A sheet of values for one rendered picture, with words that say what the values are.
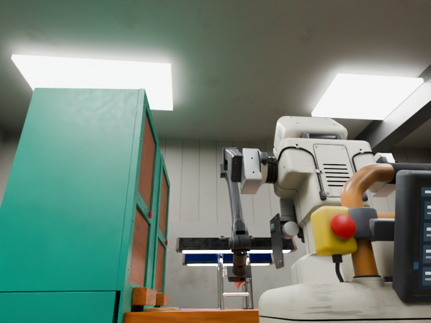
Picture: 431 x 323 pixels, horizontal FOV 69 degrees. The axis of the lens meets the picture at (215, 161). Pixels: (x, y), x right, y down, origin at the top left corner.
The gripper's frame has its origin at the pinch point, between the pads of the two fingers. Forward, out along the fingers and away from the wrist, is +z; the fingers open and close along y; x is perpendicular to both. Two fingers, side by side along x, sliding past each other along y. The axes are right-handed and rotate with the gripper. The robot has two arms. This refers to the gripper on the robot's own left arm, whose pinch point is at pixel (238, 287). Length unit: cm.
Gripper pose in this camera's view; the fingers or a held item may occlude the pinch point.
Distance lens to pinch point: 147.5
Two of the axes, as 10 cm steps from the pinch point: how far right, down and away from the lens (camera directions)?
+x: 0.4, 4.1, -9.1
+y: -10.0, 0.0, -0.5
